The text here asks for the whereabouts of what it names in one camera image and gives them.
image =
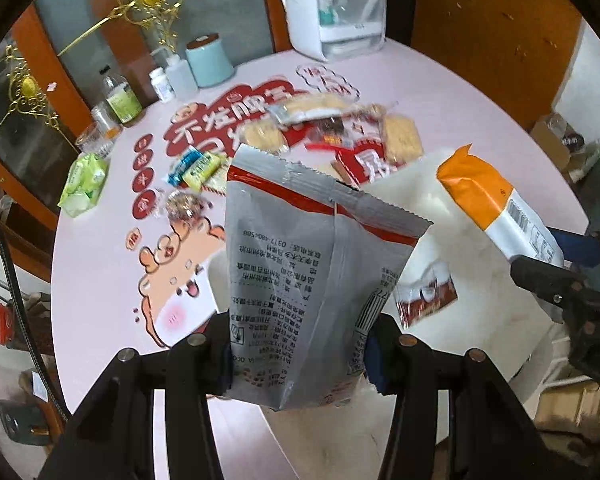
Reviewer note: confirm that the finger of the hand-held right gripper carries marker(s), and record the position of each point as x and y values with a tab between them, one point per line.
545	280
575	245

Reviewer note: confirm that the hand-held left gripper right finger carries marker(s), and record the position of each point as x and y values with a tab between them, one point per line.
376	365

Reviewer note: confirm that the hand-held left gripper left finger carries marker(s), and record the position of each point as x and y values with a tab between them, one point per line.
211	360

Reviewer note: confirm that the white plastic bag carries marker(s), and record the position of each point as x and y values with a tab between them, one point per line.
480	320

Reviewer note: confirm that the orange and white snack packet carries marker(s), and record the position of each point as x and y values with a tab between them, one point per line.
495	200

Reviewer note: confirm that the silver snack bag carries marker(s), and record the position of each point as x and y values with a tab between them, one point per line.
320	260

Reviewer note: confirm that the yellow green snack packet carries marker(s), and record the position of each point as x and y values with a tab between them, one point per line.
205	170

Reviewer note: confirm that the blue snack packet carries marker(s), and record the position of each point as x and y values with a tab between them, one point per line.
182	167

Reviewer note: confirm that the red and white small packet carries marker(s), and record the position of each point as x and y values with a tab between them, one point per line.
425	295

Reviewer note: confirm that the cardboard box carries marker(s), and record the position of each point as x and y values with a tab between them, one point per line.
565	145

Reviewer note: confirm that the pink printed tablecloth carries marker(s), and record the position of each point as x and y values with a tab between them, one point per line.
115	280

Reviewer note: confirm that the clear candy packet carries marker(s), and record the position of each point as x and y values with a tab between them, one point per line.
182	205

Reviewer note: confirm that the clear cracker pack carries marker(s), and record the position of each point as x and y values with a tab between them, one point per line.
402	137
264	136
315	105

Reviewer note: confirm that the green tissue pack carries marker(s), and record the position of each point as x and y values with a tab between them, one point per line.
84	185

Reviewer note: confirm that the brown wooden board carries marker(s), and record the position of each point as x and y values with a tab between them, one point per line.
485	35

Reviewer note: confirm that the dark snack packet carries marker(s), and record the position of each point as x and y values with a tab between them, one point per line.
332	132

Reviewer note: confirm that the clear glass cup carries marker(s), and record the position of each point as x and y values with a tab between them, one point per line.
95	141

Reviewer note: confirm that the glass door wooden cabinet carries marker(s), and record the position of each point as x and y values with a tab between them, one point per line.
40	160

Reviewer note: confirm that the green label bottle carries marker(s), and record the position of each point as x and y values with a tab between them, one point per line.
122	102

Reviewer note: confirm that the small white pill bottle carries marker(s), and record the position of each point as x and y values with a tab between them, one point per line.
161	86

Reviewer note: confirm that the white spout bottle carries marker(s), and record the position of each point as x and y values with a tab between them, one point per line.
180	77

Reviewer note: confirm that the teal cup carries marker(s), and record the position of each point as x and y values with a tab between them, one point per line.
210	62

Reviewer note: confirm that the white storage box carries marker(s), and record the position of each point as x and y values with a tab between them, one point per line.
340	15

